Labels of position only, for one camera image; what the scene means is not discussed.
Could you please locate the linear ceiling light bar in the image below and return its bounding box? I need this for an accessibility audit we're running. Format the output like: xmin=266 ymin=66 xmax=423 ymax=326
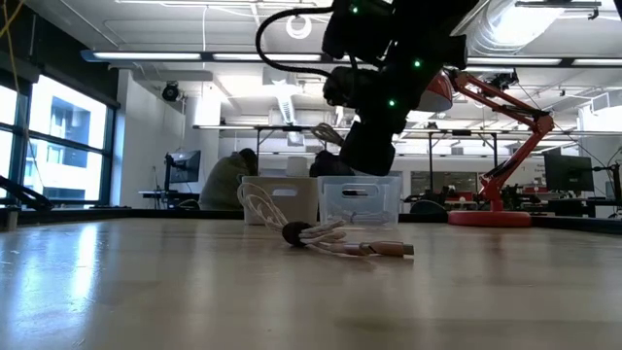
xmin=81 ymin=48 xmax=622 ymax=67

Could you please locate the white storage bin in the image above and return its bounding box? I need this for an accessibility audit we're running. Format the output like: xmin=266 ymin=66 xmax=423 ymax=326
xmin=241 ymin=175 xmax=321 ymax=227

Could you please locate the yellow cable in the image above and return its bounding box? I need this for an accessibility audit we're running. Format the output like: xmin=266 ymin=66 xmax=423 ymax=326
xmin=0 ymin=0 xmax=25 ymax=96

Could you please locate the black computer monitor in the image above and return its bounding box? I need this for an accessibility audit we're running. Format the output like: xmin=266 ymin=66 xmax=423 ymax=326
xmin=542 ymin=147 xmax=596 ymax=194
xmin=163 ymin=149 xmax=203 ymax=193

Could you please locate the clear storage bin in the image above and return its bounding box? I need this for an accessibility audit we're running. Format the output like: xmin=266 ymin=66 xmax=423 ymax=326
xmin=319 ymin=174 xmax=403 ymax=228

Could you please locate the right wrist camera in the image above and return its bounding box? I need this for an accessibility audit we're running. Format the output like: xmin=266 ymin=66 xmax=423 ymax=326
xmin=322 ymin=65 xmax=373 ymax=109

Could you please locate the white ring light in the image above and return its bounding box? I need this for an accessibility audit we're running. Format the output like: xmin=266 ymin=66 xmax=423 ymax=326
xmin=285 ymin=10 xmax=314 ymax=41

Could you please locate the red desk lamp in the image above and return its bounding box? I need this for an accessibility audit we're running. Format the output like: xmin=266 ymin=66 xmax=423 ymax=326
xmin=416 ymin=67 xmax=556 ymax=228

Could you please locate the person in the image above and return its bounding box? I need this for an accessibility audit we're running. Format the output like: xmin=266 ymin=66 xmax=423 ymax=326
xmin=309 ymin=149 xmax=355 ymax=178
xmin=198 ymin=148 xmax=259 ymax=211

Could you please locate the black metal rack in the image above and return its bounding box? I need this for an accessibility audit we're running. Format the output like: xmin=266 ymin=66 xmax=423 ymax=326
xmin=427 ymin=128 xmax=501 ymax=195
xmin=254 ymin=124 xmax=329 ymax=177

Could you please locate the black camera cable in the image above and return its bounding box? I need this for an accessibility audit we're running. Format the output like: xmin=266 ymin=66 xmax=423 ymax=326
xmin=254 ymin=5 xmax=341 ymax=79

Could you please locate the white laptop lid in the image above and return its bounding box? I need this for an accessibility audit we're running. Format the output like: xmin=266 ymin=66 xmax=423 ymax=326
xmin=285 ymin=156 xmax=310 ymax=178

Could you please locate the black aluminium table frame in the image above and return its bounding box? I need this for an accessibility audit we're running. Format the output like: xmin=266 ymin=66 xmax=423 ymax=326
xmin=0 ymin=174 xmax=622 ymax=235

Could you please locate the white cable with black strap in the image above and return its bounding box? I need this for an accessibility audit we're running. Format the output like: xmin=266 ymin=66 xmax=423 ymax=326
xmin=236 ymin=182 xmax=416 ymax=259

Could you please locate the black chair back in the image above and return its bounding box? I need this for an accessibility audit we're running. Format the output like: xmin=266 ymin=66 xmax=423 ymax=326
xmin=410 ymin=198 xmax=448 ymax=215

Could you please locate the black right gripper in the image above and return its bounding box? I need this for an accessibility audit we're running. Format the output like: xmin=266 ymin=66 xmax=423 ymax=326
xmin=338 ymin=120 xmax=398 ymax=178

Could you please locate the large glass window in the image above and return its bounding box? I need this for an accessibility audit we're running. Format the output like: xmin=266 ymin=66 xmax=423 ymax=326
xmin=0 ymin=77 xmax=118 ymax=208

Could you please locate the silver ventilation duct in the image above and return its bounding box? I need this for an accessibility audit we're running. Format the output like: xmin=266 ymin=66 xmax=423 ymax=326
xmin=456 ymin=0 xmax=568 ymax=55

